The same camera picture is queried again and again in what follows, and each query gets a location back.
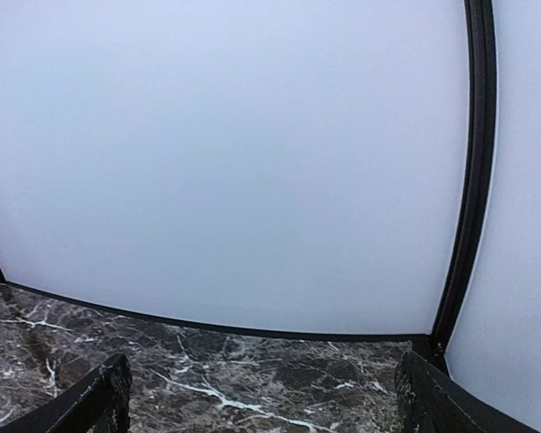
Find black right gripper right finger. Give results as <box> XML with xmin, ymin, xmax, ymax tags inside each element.
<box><xmin>395</xmin><ymin>351</ymin><xmax>527</xmax><ymax>433</ymax></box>

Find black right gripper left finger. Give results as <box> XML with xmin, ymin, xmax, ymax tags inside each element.
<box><xmin>0</xmin><ymin>353</ymin><xmax>133</xmax><ymax>433</ymax></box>

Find black right corner frame post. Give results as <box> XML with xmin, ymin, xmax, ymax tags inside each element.
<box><xmin>429</xmin><ymin>1</ymin><xmax>498</xmax><ymax>357</ymax></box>

